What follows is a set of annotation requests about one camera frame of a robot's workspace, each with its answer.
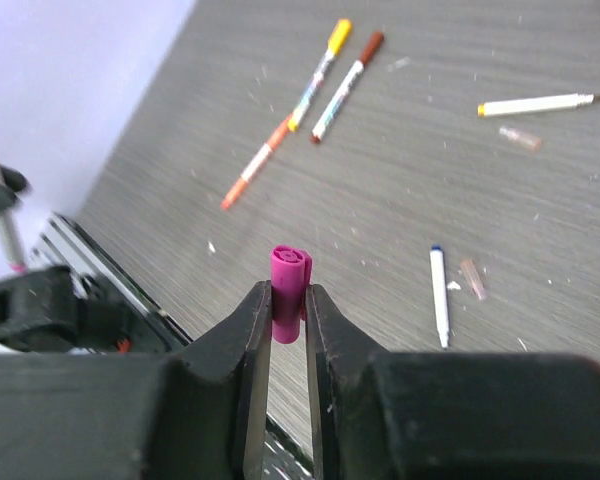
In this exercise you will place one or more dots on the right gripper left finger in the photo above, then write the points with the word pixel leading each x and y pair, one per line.
pixel 196 414

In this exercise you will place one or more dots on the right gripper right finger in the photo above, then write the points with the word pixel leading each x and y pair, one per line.
pixel 378 414

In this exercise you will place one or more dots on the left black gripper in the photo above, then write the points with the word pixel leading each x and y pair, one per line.
pixel 40 311

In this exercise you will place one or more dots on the magenta pen cap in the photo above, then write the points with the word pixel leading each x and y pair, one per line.
pixel 290 276

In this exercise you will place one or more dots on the blue marker pen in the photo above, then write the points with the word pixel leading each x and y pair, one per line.
pixel 441 312

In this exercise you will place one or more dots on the yellow marker pen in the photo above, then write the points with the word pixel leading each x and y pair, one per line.
pixel 310 91

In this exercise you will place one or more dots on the brown marker pen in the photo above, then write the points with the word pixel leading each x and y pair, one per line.
pixel 336 101

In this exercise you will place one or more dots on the brown pen cap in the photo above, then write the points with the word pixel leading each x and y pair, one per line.
pixel 373 44

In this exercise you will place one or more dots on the yellow pen cap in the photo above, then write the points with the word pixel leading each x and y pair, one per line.
pixel 339 35

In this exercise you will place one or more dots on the clear pen cap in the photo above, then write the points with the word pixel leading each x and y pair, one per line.
pixel 473 279
pixel 523 139

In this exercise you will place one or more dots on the orange ballpoint pen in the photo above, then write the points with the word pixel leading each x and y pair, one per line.
pixel 257 161

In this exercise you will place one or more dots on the white yellow-tipped pen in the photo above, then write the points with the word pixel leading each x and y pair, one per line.
pixel 536 104

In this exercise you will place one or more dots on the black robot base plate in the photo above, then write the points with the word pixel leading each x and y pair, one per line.
pixel 64 242

